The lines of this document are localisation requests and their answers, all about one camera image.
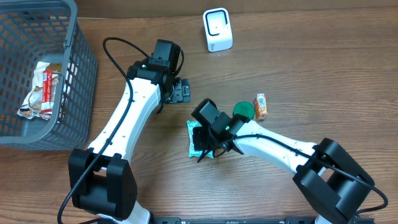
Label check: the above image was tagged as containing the teal wet wipes pack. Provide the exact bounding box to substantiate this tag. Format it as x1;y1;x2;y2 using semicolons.
187;120;215;159

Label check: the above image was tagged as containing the green lid jar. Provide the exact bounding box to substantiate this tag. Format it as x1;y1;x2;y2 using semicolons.
233;101;255;119

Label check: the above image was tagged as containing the orange tissue pack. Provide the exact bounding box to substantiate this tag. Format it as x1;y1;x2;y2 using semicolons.
254;93;268;120

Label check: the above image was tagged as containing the white snack bag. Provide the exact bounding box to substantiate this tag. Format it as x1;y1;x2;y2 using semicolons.
17;62;62;120

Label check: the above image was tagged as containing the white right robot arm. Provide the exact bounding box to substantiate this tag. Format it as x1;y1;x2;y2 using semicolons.
192;99;374;223

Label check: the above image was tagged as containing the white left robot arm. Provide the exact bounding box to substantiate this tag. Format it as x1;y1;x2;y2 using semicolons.
57;39;184;223

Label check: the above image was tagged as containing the white barcode scanner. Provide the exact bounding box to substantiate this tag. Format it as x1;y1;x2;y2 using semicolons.
203;7;233;52

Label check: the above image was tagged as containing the grey plastic basket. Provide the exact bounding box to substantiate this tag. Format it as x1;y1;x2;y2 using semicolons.
1;0;98;151

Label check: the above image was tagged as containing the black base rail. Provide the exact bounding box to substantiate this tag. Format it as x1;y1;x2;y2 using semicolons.
150;217;315;224

